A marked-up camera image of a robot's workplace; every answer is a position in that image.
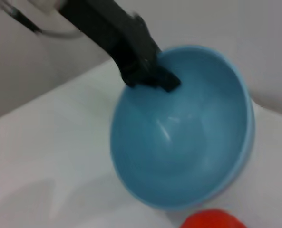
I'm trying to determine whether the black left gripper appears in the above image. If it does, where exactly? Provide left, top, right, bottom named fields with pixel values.
left=59, top=0, right=182, bottom=94

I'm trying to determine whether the blue bowl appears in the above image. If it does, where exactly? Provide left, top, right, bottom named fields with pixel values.
left=110, top=45, right=256, bottom=212

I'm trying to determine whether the orange plush fruit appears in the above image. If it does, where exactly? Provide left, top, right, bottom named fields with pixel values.
left=179, top=208, right=248, bottom=228

